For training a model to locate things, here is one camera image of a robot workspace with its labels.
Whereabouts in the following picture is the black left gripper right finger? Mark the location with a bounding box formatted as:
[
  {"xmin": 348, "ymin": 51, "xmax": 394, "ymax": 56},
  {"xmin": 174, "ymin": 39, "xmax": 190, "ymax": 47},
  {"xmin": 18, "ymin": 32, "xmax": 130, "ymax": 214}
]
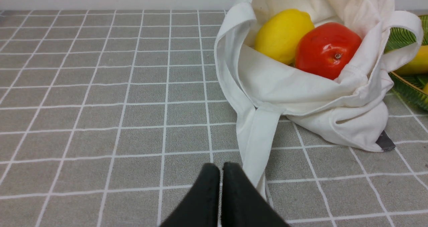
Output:
[{"xmin": 221, "ymin": 162, "xmax": 290, "ymax": 227}]

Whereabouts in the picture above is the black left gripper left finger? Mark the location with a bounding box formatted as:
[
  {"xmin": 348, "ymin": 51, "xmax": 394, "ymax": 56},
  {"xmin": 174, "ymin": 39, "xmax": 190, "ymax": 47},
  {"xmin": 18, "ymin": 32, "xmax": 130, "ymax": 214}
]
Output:
[{"xmin": 160, "ymin": 163, "xmax": 220, "ymax": 227}]

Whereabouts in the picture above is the red apple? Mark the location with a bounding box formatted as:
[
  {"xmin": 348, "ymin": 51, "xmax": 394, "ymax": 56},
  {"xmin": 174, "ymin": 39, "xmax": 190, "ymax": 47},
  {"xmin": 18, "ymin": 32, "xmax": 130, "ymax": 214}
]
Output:
[{"xmin": 295, "ymin": 22, "xmax": 362, "ymax": 80}]

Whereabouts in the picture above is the white cloth tote bag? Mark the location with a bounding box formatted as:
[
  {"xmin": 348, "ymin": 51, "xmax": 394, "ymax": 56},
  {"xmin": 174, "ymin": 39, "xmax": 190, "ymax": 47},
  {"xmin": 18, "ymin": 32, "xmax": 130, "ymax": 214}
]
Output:
[{"xmin": 214, "ymin": 0, "xmax": 424, "ymax": 199}]

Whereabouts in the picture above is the grey grid tablecloth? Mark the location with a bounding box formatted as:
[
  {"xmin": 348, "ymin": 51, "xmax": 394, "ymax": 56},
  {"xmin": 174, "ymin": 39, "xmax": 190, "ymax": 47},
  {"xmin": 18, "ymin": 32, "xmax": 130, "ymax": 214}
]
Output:
[{"xmin": 0, "ymin": 10, "xmax": 427, "ymax": 227}]

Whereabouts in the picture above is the yellow lemon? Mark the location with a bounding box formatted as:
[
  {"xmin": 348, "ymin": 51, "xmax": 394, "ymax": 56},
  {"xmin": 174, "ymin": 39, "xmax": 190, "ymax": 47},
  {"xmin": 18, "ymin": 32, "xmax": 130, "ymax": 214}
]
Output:
[{"xmin": 254, "ymin": 9, "xmax": 315, "ymax": 65}]

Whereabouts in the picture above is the green leaf-pattern plate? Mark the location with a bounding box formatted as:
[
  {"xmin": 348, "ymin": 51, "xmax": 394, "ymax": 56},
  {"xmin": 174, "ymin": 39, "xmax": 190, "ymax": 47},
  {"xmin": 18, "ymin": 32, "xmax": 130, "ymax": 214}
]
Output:
[{"xmin": 384, "ymin": 13, "xmax": 428, "ymax": 111}]

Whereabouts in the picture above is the yellow banana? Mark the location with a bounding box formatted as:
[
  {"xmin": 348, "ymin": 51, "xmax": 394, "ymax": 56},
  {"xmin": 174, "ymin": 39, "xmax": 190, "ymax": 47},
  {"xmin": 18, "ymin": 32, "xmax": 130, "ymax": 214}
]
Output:
[{"xmin": 394, "ymin": 45, "xmax": 428, "ymax": 76}]

